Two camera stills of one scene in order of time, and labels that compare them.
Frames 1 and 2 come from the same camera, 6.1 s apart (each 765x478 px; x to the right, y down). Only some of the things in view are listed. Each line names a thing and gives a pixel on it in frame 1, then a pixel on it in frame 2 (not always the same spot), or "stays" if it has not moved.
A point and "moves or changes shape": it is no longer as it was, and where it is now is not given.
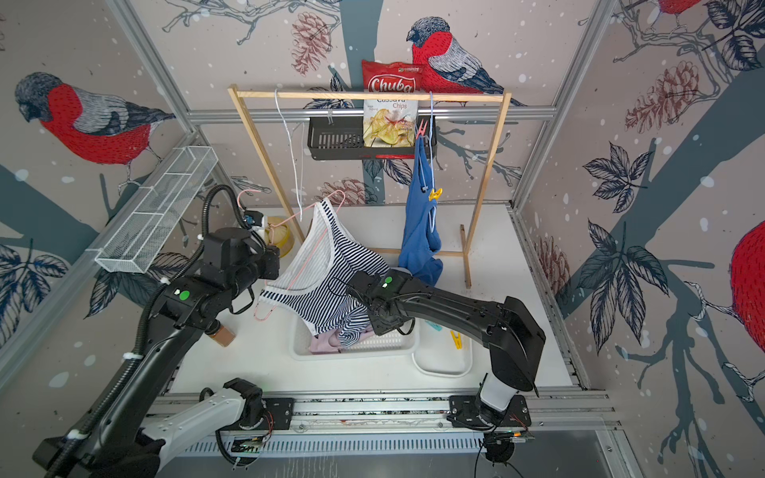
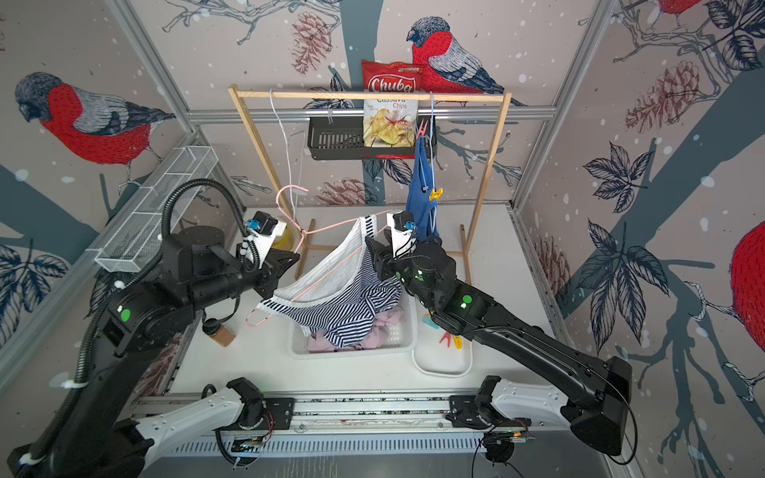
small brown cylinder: (223, 336) stays
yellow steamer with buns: (278, 232) stays
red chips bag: (390, 122) stays
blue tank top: (420, 249) stays
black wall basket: (342, 138) stays
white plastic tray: (435, 354) stays
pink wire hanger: (256, 317) → (302, 232)
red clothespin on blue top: (422, 128) stays
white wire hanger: (293, 155) moves or changes shape
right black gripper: (380, 331) → (383, 260)
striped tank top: (316, 273) moves or changes shape
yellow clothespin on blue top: (435, 194) stays
